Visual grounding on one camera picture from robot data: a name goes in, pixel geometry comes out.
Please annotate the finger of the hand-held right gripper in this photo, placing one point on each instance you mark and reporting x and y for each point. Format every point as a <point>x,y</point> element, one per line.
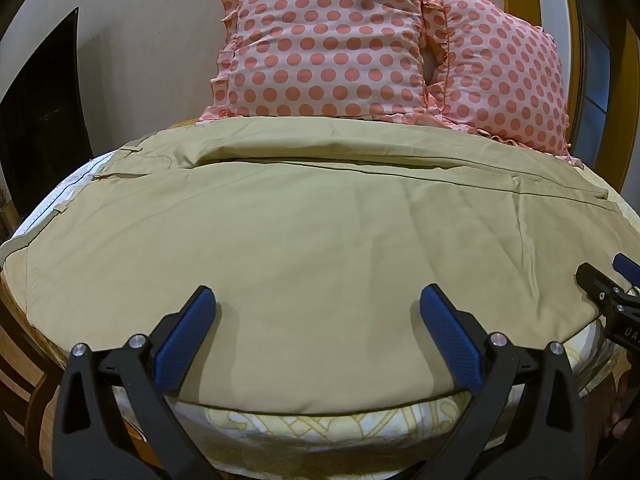
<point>597,280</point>
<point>627,266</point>

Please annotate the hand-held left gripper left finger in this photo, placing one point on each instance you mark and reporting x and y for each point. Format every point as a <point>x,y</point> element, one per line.
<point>182,340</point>

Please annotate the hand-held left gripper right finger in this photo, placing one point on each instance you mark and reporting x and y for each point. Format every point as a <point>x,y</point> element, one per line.
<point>452,345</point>

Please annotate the olive green bed cover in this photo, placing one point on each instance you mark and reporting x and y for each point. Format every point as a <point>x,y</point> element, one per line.
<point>320,240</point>

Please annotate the white yellow patterned bed sheet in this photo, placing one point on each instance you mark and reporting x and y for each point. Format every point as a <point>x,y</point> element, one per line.
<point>350,435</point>

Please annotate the pink polka dot pillow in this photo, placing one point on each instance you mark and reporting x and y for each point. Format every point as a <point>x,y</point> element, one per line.
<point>325,45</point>
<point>510,75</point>

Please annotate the wooden bed frame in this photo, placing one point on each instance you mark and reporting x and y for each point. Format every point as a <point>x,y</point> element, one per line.
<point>30,375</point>

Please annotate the yellow window frame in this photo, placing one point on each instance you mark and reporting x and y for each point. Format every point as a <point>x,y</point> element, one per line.
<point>560,20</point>

